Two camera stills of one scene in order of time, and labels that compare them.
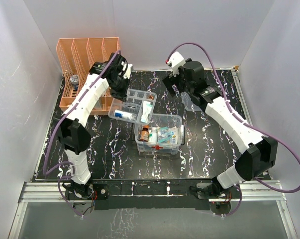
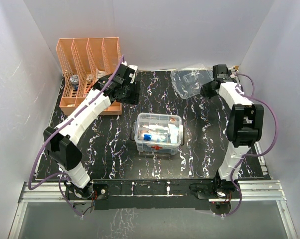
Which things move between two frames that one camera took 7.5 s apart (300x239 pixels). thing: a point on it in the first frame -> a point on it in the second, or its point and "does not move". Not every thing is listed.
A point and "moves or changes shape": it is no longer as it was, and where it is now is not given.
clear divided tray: (138, 107) -> (161, 129)
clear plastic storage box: (163, 135) does not move
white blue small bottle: (121, 114) -> (152, 137)
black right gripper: (171, 80) -> (205, 91)
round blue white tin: (74, 80) does not move
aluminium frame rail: (35, 192) does not move
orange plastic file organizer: (77, 56) does not move
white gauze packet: (147, 109) -> (173, 131)
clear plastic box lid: (189, 105) moves or changes shape
